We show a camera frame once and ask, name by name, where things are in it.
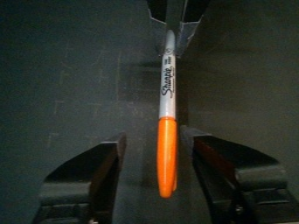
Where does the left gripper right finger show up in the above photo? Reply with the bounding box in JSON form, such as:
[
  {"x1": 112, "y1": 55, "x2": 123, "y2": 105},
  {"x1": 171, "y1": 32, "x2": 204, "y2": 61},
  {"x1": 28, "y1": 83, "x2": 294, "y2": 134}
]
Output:
[{"x1": 179, "y1": 125, "x2": 299, "y2": 224}]

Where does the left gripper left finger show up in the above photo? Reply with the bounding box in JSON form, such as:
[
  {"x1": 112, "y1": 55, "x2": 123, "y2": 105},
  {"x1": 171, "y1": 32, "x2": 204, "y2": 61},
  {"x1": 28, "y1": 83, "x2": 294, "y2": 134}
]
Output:
[{"x1": 32, "y1": 131, "x2": 128, "y2": 224}]

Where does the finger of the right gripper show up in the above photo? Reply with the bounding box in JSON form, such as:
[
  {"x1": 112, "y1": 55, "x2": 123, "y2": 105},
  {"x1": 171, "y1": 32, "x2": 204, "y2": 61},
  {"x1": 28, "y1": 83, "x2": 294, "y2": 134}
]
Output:
[
  {"x1": 146, "y1": 0, "x2": 170, "y2": 57},
  {"x1": 174, "y1": 0, "x2": 212, "y2": 57}
]

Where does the grey marker pen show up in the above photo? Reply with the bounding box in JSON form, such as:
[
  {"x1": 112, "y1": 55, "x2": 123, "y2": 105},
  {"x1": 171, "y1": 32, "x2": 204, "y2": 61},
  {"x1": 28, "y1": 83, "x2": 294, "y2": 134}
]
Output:
[{"x1": 155, "y1": 29, "x2": 179, "y2": 200}]

